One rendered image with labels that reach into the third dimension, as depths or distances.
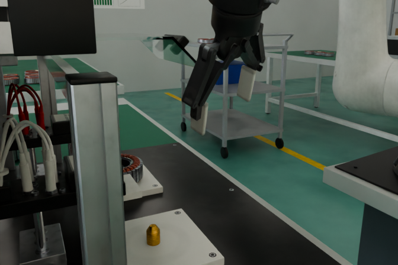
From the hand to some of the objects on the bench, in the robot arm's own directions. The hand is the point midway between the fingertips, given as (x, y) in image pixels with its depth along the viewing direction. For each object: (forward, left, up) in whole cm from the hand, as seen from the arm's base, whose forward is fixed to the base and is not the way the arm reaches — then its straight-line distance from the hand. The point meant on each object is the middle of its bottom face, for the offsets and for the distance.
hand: (222, 109), depth 67 cm
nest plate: (+20, +11, -15) cm, 27 cm away
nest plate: (+18, -13, -15) cm, 27 cm away
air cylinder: (+34, +10, -14) cm, 38 cm away
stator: (+18, -13, -14) cm, 26 cm away
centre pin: (+20, +11, -14) cm, 27 cm away
